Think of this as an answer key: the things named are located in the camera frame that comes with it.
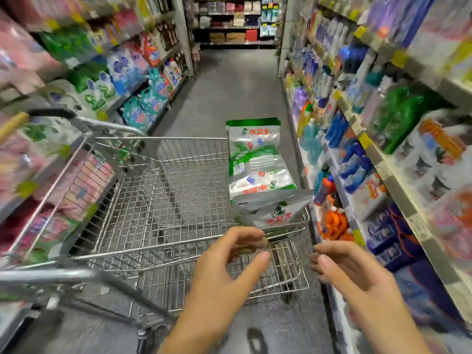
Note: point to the person's left hand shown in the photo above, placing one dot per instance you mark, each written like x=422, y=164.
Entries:
x=221, y=284

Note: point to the person's right hand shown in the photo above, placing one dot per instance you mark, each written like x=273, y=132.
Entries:
x=361, y=287

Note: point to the cluster of orange trigger sprayers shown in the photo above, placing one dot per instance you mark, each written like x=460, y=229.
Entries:
x=332, y=217

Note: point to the large green white cleaner pouch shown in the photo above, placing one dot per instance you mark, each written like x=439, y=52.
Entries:
x=262, y=179
x=253, y=140
x=273, y=211

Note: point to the cluster of blue cleaner bottles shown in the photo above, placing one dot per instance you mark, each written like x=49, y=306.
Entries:
x=346, y=158

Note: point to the clear-wrapped white bottle pack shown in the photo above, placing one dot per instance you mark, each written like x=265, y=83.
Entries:
x=435, y=158

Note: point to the cluster of teal cleaner bottles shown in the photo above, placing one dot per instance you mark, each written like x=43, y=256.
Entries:
x=310, y=140

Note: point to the cluster of green cleaner bottles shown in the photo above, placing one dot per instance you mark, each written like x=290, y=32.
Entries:
x=405, y=114

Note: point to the row of purple cleaner bottles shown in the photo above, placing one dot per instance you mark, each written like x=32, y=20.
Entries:
x=299, y=99

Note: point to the row of teal blue pouches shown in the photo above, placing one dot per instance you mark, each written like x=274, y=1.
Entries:
x=144, y=99

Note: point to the stack of pink detergent pouches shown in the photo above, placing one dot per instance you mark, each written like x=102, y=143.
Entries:
x=26, y=180

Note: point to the row of green white pouches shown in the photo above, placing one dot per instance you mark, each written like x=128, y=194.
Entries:
x=88, y=88

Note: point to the grey shopping cart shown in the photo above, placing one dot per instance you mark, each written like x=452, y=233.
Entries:
x=169, y=210

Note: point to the distant store shelving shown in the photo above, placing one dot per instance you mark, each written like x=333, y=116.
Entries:
x=228, y=22

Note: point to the store shelving with refill pouches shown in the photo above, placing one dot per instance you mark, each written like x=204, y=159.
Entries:
x=59, y=62

